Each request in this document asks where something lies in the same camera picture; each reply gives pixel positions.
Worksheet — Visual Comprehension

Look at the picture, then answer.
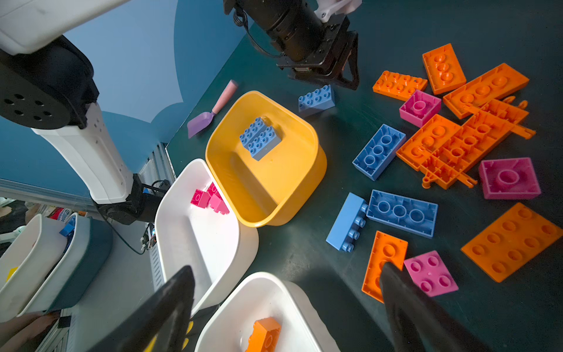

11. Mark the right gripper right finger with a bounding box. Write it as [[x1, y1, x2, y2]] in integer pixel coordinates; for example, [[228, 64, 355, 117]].
[[380, 263, 491, 351]]

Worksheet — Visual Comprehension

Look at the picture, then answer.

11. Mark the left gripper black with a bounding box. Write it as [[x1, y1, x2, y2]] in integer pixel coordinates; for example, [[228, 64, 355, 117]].
[[223, 0, 359, 90]]

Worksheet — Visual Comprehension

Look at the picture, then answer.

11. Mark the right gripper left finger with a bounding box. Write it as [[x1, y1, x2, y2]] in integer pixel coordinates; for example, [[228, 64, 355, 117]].
[[89, 265, 195, 351]]

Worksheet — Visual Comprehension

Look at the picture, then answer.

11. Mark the blue lego brick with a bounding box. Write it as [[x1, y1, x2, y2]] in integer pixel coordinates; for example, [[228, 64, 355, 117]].
[[298, 85, 335, 117], [353, 124, 406, 181], [249, 126, 281, 161], [239, 117, 268, 150], [367, 189, 438, 238]]

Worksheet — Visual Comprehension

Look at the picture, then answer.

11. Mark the orange lego plate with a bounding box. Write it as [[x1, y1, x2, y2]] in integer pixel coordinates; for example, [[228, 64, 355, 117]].
[[362, 231, 408, 303], [372, 70, 428, 101], [461, 202, 562, 282]]

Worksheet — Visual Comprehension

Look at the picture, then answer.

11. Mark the orange lego brick cluster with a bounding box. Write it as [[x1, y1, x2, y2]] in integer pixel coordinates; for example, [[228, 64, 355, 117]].
[[246, 317, 282, 352]]

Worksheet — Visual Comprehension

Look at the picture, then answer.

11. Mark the magenta small lego brick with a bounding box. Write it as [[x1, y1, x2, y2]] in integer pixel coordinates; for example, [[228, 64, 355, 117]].
[[191, 189, 211, 208]]

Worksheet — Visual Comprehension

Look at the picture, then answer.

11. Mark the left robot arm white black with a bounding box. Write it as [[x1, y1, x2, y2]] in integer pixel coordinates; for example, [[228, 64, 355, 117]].
[[1, 1, 360, 225]]

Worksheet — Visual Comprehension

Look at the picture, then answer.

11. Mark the orange lego plate bottom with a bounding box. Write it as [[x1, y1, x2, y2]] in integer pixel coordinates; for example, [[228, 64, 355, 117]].
[[362, 231, 408, 303]]

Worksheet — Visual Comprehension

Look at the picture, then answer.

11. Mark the left white plastic tray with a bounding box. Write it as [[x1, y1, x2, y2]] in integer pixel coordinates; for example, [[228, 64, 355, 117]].
[[155, 158, 259, 315]]

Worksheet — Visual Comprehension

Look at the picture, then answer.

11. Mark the white plastic tray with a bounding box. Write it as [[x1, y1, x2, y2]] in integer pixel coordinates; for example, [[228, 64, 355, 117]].
[[195, 272, 340, 351], [155, 158, 259, 315]]

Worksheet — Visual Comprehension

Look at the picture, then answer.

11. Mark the magenta lego brick in pile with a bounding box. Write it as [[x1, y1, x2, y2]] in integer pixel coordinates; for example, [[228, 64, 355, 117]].
[[399, 89, 442, 128]]

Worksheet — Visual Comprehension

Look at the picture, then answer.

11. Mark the right white plastic tray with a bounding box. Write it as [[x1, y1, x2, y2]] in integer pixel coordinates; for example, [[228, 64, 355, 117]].
[[195, 272, 340, 351]]

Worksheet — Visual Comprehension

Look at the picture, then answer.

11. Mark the orange lego brick top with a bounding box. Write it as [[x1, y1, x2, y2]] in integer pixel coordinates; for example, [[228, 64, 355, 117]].
[[422, 43, 467, 95]]

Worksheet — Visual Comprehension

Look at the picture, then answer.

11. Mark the light blue lego brick side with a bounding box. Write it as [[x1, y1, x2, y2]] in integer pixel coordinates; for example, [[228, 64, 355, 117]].
[[326, 192, 368, 252]]

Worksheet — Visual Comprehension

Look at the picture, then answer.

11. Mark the white storage bin outside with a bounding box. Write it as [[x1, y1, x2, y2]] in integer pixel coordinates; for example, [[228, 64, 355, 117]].
[[1, 214, 79, 323]]

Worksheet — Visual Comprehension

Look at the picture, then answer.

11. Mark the yellow plastic tray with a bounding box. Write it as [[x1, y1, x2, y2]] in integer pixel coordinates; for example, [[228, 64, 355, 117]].
[[205, 90, 327, 227]]

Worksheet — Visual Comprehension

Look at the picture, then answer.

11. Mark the purple pink toy spatula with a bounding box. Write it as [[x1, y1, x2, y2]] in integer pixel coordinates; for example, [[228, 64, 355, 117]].
[[186, 80, 238, 139]]

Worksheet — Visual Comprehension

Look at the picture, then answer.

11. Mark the orange lego pile centre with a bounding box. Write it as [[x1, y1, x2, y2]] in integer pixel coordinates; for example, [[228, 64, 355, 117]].
[[397, 63, 536, 189]]

